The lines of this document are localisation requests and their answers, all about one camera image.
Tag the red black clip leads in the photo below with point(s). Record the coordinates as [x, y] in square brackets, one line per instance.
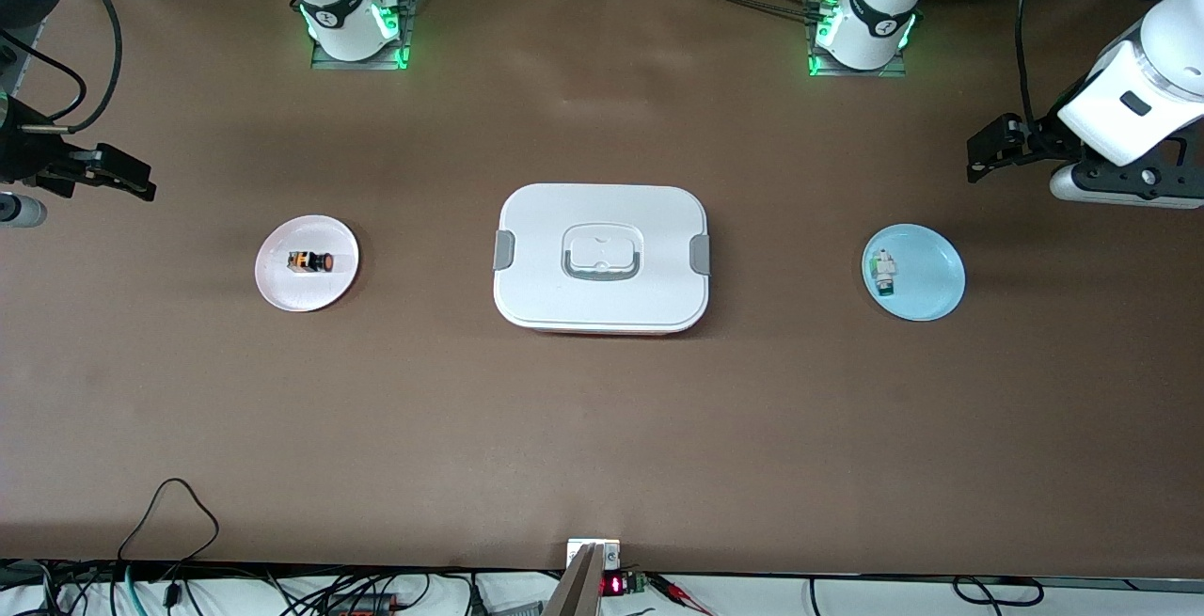
[677, 588]

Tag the orange black device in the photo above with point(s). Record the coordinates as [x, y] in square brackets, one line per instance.
[362, 608]

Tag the white green switch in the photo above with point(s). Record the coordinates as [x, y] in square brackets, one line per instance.
[884, 270]

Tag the aluminium camera bracket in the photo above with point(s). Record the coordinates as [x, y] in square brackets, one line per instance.
[578, 588]

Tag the red digit display board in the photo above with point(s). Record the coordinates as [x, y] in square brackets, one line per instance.
[613, 585]

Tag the pink round plate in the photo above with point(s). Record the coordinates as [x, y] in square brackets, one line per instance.
[282, 292]

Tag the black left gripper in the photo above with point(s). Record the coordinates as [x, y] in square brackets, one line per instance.
[1042, 139]

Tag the light blue round plate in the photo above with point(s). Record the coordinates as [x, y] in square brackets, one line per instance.
[926, 277]

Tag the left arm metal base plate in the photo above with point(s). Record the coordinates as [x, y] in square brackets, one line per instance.
[894, 71]

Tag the orange black switch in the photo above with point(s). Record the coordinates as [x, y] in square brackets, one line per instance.
[306, 261]

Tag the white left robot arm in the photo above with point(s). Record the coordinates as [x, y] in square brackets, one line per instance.
[1129, 99]

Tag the white lidded box grey latches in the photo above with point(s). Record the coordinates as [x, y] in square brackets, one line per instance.
[602, 212]

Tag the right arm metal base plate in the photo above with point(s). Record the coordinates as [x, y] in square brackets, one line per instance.
[406, 33]

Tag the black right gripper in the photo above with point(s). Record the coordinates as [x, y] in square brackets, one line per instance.
[28, 154]

